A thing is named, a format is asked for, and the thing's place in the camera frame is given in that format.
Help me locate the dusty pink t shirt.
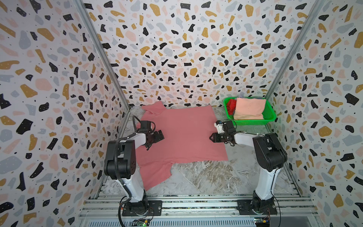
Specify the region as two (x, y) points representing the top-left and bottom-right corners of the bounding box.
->
(136, 101), (228, 191)

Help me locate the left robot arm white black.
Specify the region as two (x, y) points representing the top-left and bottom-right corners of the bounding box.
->
(104, 130), (164, 217)

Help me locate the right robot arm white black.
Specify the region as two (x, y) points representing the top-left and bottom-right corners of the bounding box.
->
(209, 132), (287, 215)

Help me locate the red t shirt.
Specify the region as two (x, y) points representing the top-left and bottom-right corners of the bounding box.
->
(226, 99), (237, 115)

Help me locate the peach folded t shirt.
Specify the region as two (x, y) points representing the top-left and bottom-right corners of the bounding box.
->
(233, 98), (266, 120)

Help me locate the green plastic basket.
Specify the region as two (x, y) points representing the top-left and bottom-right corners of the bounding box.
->
(223, 97), (276, 125)

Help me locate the left green circuit board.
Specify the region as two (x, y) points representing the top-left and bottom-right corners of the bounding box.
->
(130, 219), (150, 227)

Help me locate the right circuit board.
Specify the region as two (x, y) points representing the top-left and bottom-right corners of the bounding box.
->
(254, 218), (270, 227)

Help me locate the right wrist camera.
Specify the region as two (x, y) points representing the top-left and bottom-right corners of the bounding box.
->
(214, 119), (237, 134)

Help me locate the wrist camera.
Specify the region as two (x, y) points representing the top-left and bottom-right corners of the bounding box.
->
(214, 119), (237, 134)
(139, 121), (156, 133)

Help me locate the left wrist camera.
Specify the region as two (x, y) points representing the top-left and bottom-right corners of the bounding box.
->
(139, 121), (156, 133)

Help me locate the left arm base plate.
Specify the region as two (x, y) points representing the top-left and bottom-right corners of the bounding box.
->
(122, 200), (163, 217)

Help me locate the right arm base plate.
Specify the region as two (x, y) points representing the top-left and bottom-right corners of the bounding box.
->
(236, 199), (278, 215)

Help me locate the aluminium rail frame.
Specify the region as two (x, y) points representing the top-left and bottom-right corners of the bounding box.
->
(76, 194), (323, 227)

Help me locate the left corner aluminium post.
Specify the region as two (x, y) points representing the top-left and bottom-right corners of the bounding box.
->
(72, 0), (131, 111)

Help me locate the corner aluminium post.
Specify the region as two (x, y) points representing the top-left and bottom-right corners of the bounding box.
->
(265, 0), (324, 100)
(72, 0), (131, 111)

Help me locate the right corner aluminium post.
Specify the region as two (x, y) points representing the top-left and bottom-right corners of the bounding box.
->
(265, 0), (324, 100)

